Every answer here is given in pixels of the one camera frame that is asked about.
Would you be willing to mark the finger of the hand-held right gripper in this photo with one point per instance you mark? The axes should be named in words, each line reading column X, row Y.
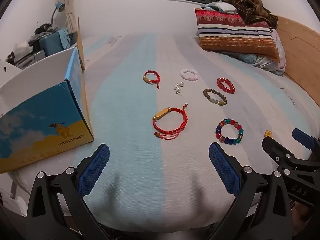
column 272, row 147
column 303, row 136

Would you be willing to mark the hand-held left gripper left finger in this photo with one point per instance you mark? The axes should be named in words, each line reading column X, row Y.
column 93, row 170

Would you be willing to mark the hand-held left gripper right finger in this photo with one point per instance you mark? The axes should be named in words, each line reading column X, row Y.
column 223, row 167

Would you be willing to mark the yellow bead jewelry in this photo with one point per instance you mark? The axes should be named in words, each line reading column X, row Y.
column 268, row 133

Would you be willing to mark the blue and yellow cardboard box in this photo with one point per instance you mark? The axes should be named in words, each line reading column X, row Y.
column 37, row 125

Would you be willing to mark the light blue floral pillow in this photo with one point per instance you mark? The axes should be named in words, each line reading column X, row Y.
column 277, row 62

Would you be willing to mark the wooden headboard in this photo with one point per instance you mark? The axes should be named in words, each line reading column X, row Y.
column 300, row 55

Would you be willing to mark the pearl earrings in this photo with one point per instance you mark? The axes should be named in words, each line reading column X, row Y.
column 178, row 88

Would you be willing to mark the striped red and orange pillow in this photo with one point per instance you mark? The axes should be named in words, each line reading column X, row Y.
column 235, row 35

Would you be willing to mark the blue suitcase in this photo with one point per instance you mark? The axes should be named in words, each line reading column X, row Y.
column 52, row 41

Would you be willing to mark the brown fuzzy blanket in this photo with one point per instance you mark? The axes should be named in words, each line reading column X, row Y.
column 250, row 5

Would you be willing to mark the white plastic bag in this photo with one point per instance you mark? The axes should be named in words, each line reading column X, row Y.
column 22, row 47

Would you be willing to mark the white and teal clothes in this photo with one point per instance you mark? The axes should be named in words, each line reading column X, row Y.
column 222, row 7

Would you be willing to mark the dark clutter pile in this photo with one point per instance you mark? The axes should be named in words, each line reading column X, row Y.
column 43, row 28

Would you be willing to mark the blue desk lamp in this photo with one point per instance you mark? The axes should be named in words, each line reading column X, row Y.
column 59, row 7

